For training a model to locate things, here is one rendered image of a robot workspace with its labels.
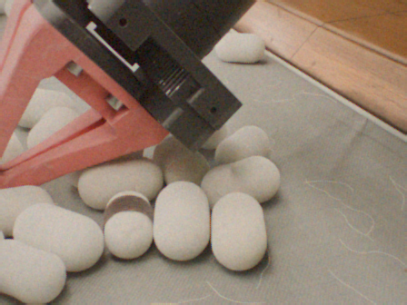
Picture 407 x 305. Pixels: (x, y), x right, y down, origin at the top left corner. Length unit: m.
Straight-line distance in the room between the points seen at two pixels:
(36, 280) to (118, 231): 0.03
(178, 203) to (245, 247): 0.03
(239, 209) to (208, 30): 0.07
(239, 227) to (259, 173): 0.04
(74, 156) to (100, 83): 0.04
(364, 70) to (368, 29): 0.05
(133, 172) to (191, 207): 0.04
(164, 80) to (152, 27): 0.03
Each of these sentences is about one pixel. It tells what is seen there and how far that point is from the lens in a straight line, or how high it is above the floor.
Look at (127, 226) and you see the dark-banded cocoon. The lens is 0.22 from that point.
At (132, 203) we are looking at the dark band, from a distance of 0.23.
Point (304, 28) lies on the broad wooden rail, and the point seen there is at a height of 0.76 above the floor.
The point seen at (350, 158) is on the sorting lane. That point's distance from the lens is 0.30.
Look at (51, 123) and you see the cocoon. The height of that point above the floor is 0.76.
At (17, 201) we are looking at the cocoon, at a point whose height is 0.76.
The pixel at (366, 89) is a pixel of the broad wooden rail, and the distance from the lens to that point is 0.37.
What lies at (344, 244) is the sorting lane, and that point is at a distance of 0.24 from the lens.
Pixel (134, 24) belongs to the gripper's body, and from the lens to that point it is 0.20.
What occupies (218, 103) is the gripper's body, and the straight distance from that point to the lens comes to 0.21.
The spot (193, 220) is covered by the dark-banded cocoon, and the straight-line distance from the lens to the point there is 0.22.
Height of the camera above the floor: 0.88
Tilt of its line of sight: 27 degrees down
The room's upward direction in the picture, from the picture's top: 1 degrees counter-clockwise
